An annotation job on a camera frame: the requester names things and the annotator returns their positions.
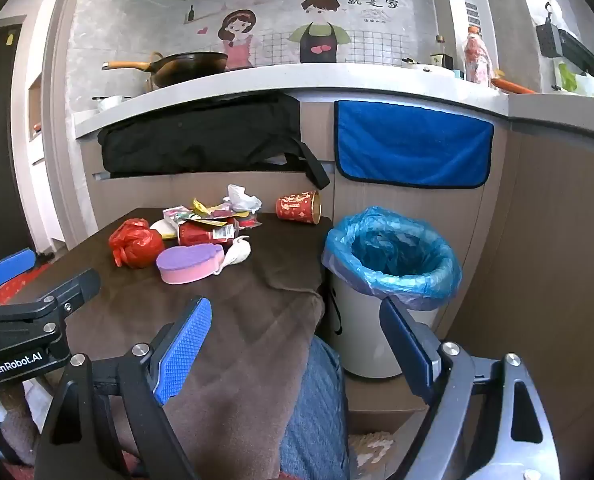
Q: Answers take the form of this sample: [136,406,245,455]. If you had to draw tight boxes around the orange long utensil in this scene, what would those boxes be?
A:
[492,77,538,96]

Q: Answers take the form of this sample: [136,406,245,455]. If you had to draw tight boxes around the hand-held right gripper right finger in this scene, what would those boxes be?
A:
[379,299,562,480]

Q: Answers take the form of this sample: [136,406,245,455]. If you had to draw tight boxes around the brown table cloth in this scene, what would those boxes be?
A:
[0,207,335,466]

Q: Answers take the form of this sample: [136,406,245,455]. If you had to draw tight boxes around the beige fluffy mat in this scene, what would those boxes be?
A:
[349,430,395,471]

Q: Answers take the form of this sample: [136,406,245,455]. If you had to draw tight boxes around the white trash can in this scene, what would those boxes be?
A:
[324,260,440,378]

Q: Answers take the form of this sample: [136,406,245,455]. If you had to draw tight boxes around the white plastic bag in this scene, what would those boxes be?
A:
[222,184,262,213]
[214,236,252,276]

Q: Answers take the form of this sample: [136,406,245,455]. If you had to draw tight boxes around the yellow snack wrapper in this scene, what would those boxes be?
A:
[193,198,228,217]

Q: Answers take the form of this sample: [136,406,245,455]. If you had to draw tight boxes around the blue towel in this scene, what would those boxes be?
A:
[333,100,495,189]

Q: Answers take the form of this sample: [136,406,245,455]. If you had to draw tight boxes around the white bin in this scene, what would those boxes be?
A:
[322,206,462,311]

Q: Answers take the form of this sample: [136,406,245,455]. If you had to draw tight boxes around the black cloth bag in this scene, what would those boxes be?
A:
[97,92,331,191]

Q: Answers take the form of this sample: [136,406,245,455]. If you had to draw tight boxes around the red drink can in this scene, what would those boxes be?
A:
[178,217,238,247]

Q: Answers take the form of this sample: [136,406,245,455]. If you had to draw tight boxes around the red plastic bag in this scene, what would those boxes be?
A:
[108,218,166,269]

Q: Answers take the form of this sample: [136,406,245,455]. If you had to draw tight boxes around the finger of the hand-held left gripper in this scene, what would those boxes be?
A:
[0,247,38,306]
[36,268,102,322]

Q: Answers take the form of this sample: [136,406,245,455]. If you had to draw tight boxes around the red label plastic bottle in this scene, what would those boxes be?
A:
[464,25,495,86]

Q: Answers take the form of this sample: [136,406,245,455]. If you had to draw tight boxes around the white wall vent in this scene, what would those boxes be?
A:
[462,1,482,32]

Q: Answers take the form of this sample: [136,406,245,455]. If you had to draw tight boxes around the person's blue jeans leg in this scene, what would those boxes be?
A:
[279,335,350,480]

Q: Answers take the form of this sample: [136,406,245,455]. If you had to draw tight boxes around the black wok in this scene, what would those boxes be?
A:
[102,51,229,88]

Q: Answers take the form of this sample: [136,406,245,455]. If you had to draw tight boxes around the red paper cup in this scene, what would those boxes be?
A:
[276,189,322,225]

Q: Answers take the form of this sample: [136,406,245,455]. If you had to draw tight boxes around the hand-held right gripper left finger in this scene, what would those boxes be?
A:
[34,296,212,480]

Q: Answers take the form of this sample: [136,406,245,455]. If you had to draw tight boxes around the green rag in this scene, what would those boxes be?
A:
[557,61,585,95]

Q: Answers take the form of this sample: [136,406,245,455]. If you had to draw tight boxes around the purple pink sponge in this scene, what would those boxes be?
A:
[156,243,225,286]

